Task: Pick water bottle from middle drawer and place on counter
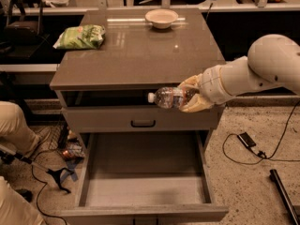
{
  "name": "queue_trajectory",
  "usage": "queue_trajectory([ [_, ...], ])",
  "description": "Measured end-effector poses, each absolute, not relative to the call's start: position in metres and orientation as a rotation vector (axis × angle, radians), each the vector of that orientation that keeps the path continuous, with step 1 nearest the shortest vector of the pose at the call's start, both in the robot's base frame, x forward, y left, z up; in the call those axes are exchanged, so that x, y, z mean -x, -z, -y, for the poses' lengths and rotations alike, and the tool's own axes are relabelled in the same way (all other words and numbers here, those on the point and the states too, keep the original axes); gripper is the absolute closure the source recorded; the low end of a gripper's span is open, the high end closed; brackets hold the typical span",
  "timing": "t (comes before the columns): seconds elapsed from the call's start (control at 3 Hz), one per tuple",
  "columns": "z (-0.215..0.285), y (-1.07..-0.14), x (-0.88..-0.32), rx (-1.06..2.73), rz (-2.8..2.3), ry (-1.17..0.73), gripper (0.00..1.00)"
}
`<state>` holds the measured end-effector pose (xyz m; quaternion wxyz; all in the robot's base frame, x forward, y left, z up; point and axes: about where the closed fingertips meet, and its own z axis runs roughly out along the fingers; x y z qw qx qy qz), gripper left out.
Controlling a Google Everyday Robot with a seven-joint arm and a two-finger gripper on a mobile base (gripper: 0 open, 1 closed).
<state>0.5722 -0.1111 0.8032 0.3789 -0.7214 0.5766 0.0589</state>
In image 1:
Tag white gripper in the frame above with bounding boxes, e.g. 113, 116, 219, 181
179, 65, 234, 113

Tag clear plastic water bottle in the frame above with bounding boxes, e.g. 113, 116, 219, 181
147, 87, 199, 109

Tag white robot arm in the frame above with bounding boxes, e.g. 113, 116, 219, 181
180, 34, 300, 113

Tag grey drawer cabinet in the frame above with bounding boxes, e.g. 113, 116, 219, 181
50, 8, 225, 146

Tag open grey drawer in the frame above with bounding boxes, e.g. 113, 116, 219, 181
62, 131, 228, 225

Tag black phone on floor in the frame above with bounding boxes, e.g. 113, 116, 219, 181
237, 132, 256, 149

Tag white ceramic bowl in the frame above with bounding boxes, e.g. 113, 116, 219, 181
145, 8, 178, 29

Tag black bar on floor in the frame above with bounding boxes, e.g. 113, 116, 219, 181
270, 169, 300, 225

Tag green chip bag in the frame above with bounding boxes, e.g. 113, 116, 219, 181
53, 24, 106, 50

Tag snack packet on floor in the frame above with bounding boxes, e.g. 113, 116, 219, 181
60, 142, 85, 160

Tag black chair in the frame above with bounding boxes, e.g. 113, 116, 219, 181
0, 0, 47, 59

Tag person leg beige trousers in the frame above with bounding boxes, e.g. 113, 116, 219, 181
0, 101, 51, 158

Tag black tripod stand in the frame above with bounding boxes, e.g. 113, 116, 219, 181
0, 144, 73, 193

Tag black cable on floor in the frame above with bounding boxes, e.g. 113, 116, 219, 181
222, 98, 300, 167

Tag closed drawer with handle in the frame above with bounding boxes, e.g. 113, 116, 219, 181
62, 106, 224, 133

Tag black cable left floor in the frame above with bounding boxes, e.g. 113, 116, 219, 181
30, 150, 68, 225

